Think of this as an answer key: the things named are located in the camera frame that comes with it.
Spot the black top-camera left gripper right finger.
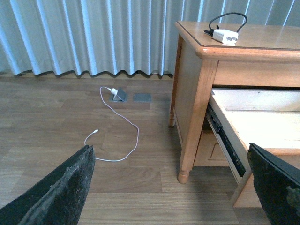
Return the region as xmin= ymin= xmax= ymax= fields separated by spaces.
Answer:
xmin=247 ymin=143 xmax=300 ymax=225

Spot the black top-camera left gripper left finger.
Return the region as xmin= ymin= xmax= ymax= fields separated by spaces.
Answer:
xmin=0 ymin=145 xmax=95 ymax=225

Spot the wooden drawer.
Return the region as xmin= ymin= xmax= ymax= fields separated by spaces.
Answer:
xmin=206 ymin=88 xmax=300 ymax=208
xmin=193 ymin=131 xmax=229 ymax=167

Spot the white charger with black cable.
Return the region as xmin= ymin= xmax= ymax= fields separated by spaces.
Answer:
xmin=204 ymin=12 xmax=248 ymax=45

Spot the open grey floor socket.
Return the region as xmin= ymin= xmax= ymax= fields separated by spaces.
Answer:
xmin=109 ymin=88 xmax=128 ymax=102

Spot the light wooden nightstand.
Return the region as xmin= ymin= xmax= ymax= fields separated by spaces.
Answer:
xmin=169 ymin=21 xmax=300 ymax=184

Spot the closed grey floor socket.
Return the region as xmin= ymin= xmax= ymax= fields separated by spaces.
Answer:
xmin=133 ymin=93 xmax=152 ymax=103

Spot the pale pleated curtain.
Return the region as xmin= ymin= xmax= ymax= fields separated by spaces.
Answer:
xmin=0 ymin=0 xmax=300 ymax=75

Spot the white cable on floor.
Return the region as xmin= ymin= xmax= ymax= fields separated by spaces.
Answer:
xmin=84 ymin=86 xmax=140 ymax=163

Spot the white wall plug adapter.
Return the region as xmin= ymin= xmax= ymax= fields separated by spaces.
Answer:
xmin=108 ymin=88 xmax=118 ymax=95

